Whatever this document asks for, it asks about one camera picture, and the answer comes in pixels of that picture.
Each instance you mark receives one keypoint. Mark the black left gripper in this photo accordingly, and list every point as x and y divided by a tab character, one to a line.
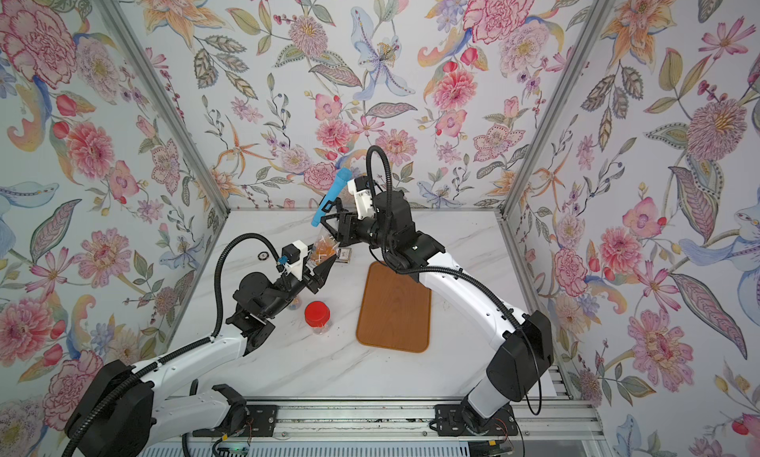
310	272

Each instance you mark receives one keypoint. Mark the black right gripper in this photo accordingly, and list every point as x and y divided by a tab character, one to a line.
350	224

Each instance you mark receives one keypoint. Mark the clear jar with candies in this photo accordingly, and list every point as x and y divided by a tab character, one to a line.
326	248

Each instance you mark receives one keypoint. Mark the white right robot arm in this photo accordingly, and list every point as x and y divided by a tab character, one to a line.
521	341

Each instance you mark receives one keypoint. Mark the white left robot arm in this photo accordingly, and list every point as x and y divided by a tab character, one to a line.
128	408

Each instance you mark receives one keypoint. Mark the red lidded plastic jar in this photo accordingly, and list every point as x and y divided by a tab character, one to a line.
318	316

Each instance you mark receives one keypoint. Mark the small clear jar of candies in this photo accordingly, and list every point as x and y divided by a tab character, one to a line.
295	305

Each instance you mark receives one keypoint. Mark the blue microphone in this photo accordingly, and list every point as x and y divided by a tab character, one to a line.
343	176

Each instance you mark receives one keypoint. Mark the brown wooden tray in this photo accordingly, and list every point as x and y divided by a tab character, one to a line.
395	312

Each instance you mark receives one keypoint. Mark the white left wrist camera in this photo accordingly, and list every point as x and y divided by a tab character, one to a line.
292	259

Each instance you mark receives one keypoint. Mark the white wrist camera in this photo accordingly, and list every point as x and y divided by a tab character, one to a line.
292	259
360	190

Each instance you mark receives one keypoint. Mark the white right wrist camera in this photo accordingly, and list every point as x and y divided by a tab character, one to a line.
360	190

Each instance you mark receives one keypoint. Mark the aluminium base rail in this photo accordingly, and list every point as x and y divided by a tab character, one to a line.
404	427

